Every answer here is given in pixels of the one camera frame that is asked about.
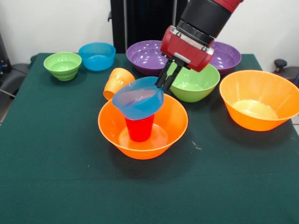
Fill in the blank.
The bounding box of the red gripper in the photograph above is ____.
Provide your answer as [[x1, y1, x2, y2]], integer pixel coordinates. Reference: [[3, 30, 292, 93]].
[[155, 25, 215, 92]]

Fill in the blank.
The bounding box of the medium green plastic bowl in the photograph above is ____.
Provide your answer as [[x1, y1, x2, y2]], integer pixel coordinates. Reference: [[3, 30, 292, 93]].
[[168, 62, 221, 103]]

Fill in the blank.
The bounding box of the large orange plastic bowl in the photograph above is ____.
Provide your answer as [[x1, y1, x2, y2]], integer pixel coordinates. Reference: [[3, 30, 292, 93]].
[[219, 70, 299, 132], [98, 93, 189, 161]]

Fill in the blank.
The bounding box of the small blue plastic bowl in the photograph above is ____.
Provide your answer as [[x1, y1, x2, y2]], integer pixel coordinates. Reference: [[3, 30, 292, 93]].
[[78, 42, 117, 72], [112, 76, 165, 121]]

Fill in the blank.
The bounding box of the orange plastic cup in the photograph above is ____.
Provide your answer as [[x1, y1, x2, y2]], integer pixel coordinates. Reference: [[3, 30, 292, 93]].
[[103, 67, 135, 101]]

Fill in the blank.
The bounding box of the red plastic cup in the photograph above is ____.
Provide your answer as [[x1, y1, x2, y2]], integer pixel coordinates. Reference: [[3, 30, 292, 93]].
[[125, 114, 155, 142]]

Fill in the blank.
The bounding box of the purple plastic bowl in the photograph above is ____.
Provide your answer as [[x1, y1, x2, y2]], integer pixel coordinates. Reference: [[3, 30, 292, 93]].
[[126, 40, 170, 77], [209, 41, 242, 76]]

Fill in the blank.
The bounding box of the small green plastic bowl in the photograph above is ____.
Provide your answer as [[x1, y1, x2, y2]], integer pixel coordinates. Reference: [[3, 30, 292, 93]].
[[43, 51, 83, 81]]

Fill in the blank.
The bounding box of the dark green tablecloth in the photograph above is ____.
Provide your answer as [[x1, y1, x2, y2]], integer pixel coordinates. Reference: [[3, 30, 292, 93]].
[[0, 52, 299, 224]]

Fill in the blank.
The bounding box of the black round knob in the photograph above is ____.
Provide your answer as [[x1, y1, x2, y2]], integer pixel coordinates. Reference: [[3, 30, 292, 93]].
[[274, 59, 288, 73]]

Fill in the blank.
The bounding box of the dark brown rounded base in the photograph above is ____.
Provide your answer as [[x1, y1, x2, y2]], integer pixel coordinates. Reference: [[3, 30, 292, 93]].
[[275, 66, 299, 89]]

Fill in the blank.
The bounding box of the black device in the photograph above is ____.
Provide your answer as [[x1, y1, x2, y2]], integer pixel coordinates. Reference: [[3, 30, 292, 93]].
[[0, 31, 12, 75]]

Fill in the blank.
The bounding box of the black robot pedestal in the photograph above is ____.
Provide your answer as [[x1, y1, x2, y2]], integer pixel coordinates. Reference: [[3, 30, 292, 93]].
[[107, 0, 190, 54]]

